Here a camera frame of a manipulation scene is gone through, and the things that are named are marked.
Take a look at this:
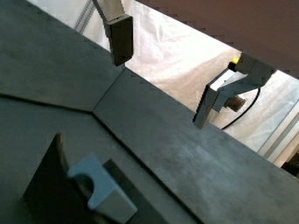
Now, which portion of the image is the black curved fixture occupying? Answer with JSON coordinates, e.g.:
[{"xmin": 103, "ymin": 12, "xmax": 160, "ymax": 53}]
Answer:
[{"xmin": 22, "ymin": 134, "xmax": 168, "ymax": 224}]

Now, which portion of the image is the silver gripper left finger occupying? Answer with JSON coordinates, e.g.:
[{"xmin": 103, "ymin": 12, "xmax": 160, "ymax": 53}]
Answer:
[{"xmin": 92, "ymin": 0, "xmax": 133, "ymax": 66}]

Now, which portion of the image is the yellow camera mount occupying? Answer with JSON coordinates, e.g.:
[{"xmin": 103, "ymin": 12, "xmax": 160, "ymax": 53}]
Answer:
[{"xmin": 231, "ymin": 58, "xmax": 239, "ymax": 64}]

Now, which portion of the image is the black cable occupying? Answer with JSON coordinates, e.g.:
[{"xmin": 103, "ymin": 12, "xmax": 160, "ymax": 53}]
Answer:
[{"xmin": 220, "ymin": 87, "xmax": 261, "ymax": 130}]

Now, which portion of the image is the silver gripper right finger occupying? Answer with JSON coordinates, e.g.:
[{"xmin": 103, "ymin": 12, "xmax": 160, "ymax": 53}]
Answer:
[{"xmin": 192, "ymin": 53, "xmax": 276, "ymax": 129}]

